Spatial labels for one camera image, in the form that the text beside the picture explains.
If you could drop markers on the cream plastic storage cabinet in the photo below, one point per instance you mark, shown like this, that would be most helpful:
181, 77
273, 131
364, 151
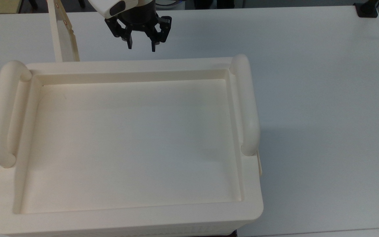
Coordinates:
127, 138

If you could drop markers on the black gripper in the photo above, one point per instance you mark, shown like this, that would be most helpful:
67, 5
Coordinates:
140, 16

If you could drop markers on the cream cabinet door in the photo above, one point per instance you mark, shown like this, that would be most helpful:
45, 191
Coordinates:
61, 39

